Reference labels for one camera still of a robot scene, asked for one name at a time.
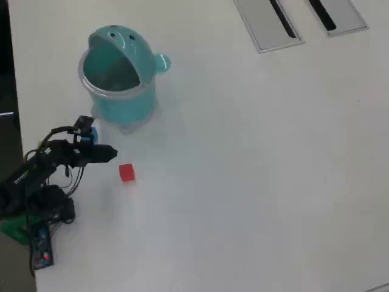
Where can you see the blue controller circuit board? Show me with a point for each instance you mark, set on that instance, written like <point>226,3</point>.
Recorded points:
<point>42,246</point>

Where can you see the small wrist camera board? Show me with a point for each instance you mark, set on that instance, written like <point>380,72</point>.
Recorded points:
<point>84,122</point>

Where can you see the teal whale-shaped bin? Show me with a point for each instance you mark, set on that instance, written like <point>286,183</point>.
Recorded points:
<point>127,103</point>

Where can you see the red cube block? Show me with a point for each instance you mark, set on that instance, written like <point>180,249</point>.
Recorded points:
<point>127,172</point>

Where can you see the blue cube block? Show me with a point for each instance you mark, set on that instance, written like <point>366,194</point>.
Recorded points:
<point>95,135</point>

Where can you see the dark grey furniture panel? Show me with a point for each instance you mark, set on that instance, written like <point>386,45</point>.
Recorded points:
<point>9,143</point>

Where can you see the green table clamp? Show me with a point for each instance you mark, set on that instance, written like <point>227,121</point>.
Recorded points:
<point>13,229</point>

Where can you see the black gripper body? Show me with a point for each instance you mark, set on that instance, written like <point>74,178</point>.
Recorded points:
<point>80,153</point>

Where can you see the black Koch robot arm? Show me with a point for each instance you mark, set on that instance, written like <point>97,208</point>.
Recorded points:
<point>33,173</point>

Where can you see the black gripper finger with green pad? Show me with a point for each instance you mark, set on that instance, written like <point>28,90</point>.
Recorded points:
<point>104,149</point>
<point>101,158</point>

